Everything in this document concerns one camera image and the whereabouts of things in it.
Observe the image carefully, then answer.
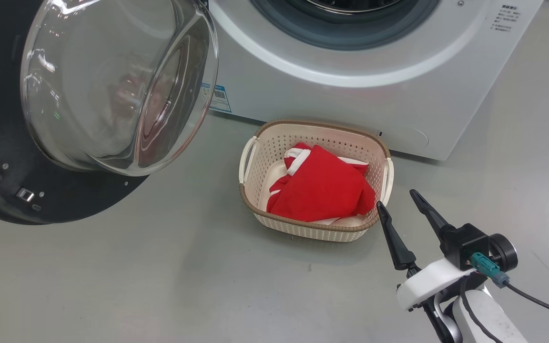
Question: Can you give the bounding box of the red white garment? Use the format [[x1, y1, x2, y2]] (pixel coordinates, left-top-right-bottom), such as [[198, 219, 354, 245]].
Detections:
[[266, 142, 376, 223]]

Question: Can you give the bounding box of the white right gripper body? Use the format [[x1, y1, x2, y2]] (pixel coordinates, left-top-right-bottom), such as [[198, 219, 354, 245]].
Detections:
[[397, 233, 519, 311]]

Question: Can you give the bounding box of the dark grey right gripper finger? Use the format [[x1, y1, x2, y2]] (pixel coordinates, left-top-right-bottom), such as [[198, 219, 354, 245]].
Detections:
[[377, 201, 418, 271], [409, 189, 454, 239]]

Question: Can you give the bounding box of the white washing machine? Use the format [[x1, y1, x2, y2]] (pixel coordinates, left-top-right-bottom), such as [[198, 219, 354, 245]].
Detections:
[[201, 0, 545, 161]]

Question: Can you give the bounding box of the right arm teal plug cable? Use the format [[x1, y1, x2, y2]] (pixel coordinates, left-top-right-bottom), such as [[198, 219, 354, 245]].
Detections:
[[469, 252, 549, 318]]

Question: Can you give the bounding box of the blue white energy sticker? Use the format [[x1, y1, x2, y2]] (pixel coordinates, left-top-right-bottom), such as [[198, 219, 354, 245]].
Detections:
[[202, 83, 233, 114]]

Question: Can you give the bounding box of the cream perforated laundry basket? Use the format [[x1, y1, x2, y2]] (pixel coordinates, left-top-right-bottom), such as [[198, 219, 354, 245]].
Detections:
[[239, 119, 395, 243]]

